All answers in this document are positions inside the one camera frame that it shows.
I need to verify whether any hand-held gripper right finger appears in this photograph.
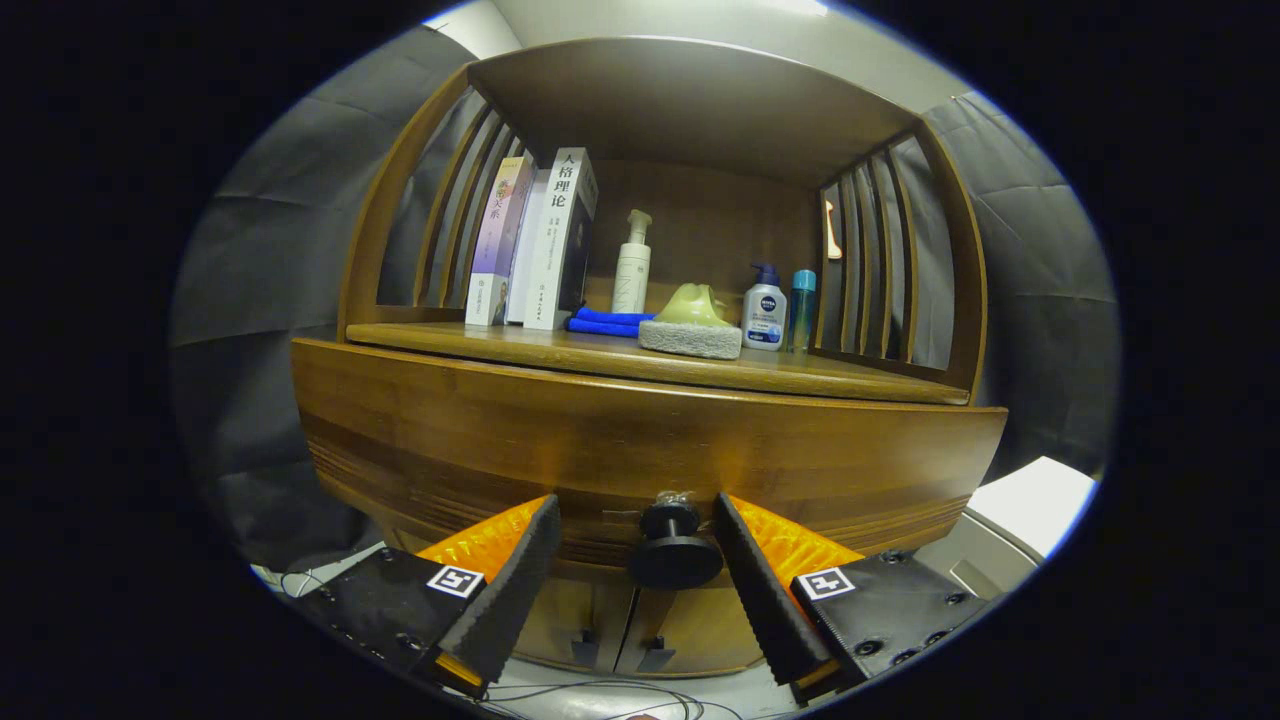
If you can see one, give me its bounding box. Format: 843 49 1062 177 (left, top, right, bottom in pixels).
712 492 991 706

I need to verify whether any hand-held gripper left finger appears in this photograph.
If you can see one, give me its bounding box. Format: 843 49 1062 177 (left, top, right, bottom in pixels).
300 494 564 701

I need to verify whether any black round drawer knob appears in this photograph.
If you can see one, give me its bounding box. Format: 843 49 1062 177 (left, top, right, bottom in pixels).
628 497 725 591

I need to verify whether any green handled sponge brush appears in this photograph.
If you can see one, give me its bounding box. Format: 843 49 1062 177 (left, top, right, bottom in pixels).
638 283 744 361

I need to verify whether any wooden countertop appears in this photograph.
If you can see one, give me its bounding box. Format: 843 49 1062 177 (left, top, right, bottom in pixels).
345 320 971 406

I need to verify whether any wooden cabinet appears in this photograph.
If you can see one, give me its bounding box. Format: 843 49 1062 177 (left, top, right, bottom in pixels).
335 37 991 681

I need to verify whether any white bottle with blue pump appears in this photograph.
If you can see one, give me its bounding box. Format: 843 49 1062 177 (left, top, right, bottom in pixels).
742 263 789 352

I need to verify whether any blue folded cloth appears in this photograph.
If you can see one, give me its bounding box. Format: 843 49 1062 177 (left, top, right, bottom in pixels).
566 306 656 338

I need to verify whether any clear bottle with teal cap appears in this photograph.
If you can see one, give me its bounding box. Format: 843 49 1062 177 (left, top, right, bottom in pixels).
787 269 818 353

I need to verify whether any white storage unit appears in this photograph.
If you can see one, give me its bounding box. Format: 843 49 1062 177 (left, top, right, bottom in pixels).
915 457 1099 601

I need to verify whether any thin white book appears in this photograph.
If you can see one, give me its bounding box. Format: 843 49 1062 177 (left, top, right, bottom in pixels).
505 168 553 326

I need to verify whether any thick white and black book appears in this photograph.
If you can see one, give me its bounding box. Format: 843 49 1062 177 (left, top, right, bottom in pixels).
523 147 599 332

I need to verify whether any purple book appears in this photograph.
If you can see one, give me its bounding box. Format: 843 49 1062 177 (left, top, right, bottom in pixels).
464 153 536 328

